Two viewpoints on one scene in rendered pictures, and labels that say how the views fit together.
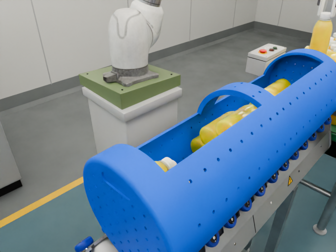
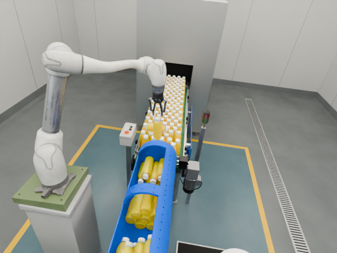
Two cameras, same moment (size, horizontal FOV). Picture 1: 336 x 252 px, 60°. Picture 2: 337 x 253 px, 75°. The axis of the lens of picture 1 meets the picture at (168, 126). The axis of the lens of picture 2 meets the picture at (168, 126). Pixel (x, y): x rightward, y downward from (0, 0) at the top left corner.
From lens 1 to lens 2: 0.70 m
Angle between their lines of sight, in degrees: 35
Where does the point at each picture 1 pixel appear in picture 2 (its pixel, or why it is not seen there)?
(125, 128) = (69, 220)
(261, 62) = (128, 139)
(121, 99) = (64, 207)
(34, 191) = not seen: outside the picture
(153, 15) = (58, 139)
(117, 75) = (51, 190)
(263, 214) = not seen: hidden behind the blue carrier
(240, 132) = (159, 217)
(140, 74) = (66, 181)
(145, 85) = (73, 188)
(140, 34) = (61, 160)
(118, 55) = (49, 179)
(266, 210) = not seen: hidden behind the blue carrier
